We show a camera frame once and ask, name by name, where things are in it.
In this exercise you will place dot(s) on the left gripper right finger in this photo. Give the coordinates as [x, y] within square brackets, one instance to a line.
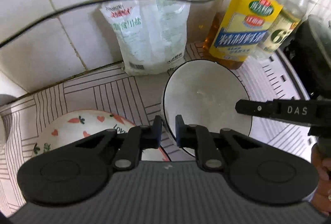
[198, 138]

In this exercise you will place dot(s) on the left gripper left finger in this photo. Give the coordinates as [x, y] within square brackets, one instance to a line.
[140, 143]

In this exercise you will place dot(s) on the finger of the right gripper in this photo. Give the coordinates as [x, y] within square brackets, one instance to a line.
[255, 108]

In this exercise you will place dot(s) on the white ribbed bowl blue rim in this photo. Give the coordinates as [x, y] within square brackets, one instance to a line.
[204, 93]

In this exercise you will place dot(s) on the pink rabbit carrot plate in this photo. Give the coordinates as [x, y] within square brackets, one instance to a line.
[77, 125]

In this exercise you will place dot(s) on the person right hand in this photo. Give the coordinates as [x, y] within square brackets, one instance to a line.
[321, 199]

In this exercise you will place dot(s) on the black wok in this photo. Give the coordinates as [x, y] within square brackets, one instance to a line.
[308, 51]

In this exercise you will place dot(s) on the cooking wine bottle yellow label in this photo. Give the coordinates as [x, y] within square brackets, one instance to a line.
[237, 27]

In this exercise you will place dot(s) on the white vinegar bottle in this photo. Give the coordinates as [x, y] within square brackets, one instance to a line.
[287, 20]

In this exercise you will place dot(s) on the white salt bag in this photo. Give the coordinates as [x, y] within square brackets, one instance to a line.
[152, 34]

